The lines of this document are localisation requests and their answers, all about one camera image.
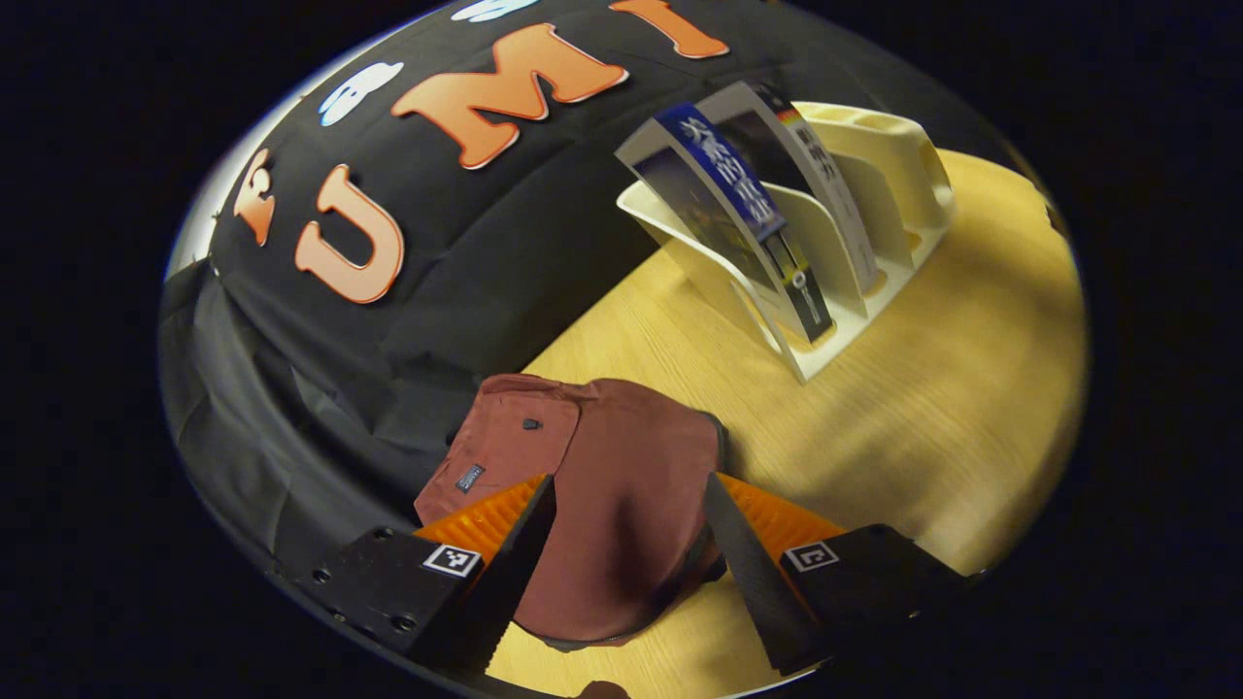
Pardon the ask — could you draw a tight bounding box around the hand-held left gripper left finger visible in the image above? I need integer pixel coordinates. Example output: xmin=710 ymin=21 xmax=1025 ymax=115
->
xmin=291 ymin=474 xmax=557 ymax=676

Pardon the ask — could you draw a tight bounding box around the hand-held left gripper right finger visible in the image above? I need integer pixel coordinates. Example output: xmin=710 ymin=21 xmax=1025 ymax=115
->
xmin=704 ymin=473 xmax=972 ymax=676

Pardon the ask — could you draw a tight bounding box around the maroon schoolbag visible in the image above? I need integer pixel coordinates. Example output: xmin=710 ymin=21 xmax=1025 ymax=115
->
xmin=415 ymin=374 xmax=729 ymax=649

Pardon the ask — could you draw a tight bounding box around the blue cover book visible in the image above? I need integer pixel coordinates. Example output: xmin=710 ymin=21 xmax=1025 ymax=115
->
xmin=615 ymin=102 xmax=836 ymax=346

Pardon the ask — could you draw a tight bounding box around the grey portrait cover book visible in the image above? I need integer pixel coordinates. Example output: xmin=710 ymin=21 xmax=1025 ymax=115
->
xmin=694 ymin=81 xmax=885 ymax=297

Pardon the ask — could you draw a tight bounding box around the white bookshelf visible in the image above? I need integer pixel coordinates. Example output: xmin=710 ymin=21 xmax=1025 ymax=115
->
xmin=617 ymin=100 xmax=957 ymax=384

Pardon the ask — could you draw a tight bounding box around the black backdrop cloth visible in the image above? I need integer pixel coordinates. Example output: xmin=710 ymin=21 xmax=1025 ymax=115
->
xmin=160 ymin=0 xmax=1021 ymax=588

